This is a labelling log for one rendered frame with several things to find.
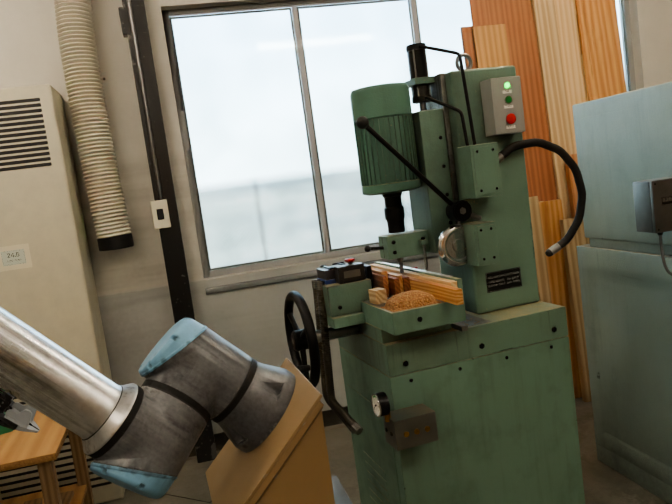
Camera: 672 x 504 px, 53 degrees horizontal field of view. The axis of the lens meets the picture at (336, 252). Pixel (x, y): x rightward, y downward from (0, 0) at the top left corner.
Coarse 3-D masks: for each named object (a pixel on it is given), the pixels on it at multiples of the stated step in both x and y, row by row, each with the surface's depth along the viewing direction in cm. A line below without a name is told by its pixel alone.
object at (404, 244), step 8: (400, 232) 206; (408, 232) 203; (416, 232) 202; (424, 232) 203; (384, 240) 201; (392, 240) 200; (400, 240) 201; (408, 240) 201; (416, 240) 202; (384, 248) 202; (392, 248) 200; (400, 248) 201; (408, 248) 202; (416, 248) 202; (384, 256) 203; (392, 256) 200; (400, 256) 201; (408, 256) 202
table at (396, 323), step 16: (368, 304) 189; (384, 304) 186; (432, 304) 177; (448, 304) 178; (464, 304) 179; (336, 320) 191; (352, 320) 192; (368, 320) 191; (384, 320) 179; (400, 320) 174; (416, 320) 175; (432, 320) 177; (448, 320) 178; (464, 320) 180
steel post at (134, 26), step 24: (144, 24) 303; (144, 48) 304; (144, 72) 305; (144, 96) 304; (144, 120) 307; (168, 168) 311; (168, 192) 311; (168, 216) 310; (168, 240) 313; (168, 264) 314; (192, 312) 318; (216, 456) 326
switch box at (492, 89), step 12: (480, 84) 196; (492, 84) 192; (516, 84) 194; (492, 96) 192; (504, 96) 193; (516, 96) 194; (492, 108) 193; (516, 108) 194; (492, 120) 194; (504, 120) 193; (516, 120) 195; (492, 132) 195; (504, 132) 194; (516, 132) 196
